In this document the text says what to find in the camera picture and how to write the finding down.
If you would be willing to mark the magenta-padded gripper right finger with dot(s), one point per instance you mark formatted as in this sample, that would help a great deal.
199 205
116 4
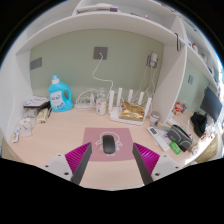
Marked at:
146 157

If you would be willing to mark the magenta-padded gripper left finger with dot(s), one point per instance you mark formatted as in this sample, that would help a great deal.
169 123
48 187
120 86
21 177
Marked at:
78 156

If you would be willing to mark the black computer mouse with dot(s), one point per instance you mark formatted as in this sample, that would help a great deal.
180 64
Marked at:
108 144

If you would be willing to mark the pink mouse pad with drawing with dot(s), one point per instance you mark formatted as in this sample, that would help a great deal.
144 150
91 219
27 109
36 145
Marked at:
91 146

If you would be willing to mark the white remote control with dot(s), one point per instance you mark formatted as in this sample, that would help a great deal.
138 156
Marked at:
158 138

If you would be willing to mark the grey pencil case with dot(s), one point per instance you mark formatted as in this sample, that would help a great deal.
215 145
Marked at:
180 136

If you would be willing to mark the small round white jar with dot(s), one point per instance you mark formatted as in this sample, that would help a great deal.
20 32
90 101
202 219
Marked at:
154 118

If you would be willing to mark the gold snack bag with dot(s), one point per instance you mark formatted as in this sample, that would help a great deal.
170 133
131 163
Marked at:
132 112

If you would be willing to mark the white power strip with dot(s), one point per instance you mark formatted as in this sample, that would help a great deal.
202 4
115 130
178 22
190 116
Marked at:
83 106

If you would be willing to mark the white router with antennas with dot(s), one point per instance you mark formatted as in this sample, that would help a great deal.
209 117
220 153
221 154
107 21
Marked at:
115 116

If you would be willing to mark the small beige box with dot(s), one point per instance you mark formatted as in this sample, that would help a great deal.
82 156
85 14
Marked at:
42 115

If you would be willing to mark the clear bottle with white label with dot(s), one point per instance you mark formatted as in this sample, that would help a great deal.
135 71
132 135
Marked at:
101 106

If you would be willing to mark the small red figurine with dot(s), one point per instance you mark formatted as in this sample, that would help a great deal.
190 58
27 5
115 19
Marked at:
178 108

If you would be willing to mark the blue detergent bottle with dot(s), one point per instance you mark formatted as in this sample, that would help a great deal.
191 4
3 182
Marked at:
60 98

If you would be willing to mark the black bag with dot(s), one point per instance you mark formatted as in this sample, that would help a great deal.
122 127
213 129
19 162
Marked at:
199 124

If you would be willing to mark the white sachet with yellow print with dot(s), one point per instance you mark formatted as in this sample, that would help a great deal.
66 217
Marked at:
15 136

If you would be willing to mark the dark stack of papers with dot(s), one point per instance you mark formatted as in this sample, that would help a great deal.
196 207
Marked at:
36 101

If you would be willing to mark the black monitor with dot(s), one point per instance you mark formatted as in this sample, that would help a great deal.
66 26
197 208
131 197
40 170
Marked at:
210 104

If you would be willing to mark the white shelf unit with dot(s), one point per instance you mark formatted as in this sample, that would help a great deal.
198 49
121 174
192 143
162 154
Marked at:
100 21

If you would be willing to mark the small grey wall switch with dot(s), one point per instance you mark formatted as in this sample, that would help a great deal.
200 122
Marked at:
190 79

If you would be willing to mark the white charger in wall outlet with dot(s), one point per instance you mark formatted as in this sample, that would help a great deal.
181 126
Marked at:
153 60

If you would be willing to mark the long grey wall plate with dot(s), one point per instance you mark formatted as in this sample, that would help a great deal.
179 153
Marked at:
36 63

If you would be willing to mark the square grey wall socket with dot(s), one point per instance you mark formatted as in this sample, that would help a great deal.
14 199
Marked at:
100 53

